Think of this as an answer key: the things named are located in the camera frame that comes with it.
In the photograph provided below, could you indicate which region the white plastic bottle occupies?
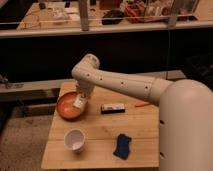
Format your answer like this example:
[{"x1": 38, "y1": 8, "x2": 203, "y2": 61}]
[{"x1": 73, "y1": 94, "x2": 88, "y2": 109}]

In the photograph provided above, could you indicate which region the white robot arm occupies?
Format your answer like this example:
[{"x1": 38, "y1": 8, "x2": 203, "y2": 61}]
[{"x1": 71, "y1": 54, "x2": 213, "y2": 171}]

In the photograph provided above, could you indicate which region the black and white box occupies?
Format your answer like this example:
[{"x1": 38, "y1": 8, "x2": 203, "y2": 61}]
[{"x1": 101, "y1": 103, "x2": 125, "y2": 114}]

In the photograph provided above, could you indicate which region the white cup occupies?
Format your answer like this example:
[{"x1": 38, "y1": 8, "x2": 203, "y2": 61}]
[{"x1": 64, "y1": 129, "x2": 85, "y2": 154}]

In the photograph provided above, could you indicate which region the orange carrot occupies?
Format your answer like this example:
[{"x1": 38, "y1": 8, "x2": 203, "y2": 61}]
[{"x1": 134, "y1": 102, "x2": 150, "y2": 108}]

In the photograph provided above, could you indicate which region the blue cloth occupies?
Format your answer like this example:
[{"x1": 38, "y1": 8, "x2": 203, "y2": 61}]
[{"x1": 113, "y1": 134, "x2": 132, "y2": 160}]

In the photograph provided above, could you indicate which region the black bag on bench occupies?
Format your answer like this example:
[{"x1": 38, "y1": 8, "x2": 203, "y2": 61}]
[{"x1": 101, "y1": 10, "x2": 124, "y2": 25}]

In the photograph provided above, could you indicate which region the red object on bench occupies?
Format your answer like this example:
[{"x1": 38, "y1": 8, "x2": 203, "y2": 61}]
[{"x1": 124, "y1": 3, "x2": 145, "y2": 23}]

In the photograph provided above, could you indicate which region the grey metal rail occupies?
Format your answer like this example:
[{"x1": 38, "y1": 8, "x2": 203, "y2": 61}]
[{"x1": 0, "y1": 70, "x2": 186, "y2": 102}]

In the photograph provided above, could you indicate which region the metal post left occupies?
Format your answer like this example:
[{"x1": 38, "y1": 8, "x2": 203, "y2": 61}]
[{"x1": 79, "y1": 0, "x2": 89, "y2": 31}]

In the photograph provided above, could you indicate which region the metal post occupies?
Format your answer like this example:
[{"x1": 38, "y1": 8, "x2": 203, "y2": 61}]
[
  {"x1": 167, "y1": 0, "x2": 183, "y2": 28},
  {"x1": 79, "y1": 0, "x2": 89, "y2": 31}
]

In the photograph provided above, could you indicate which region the metal post right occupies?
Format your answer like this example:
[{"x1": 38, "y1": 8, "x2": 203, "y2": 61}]
[{"x1": 167, "y1": 0, "x2": 183, "y2": 28}]

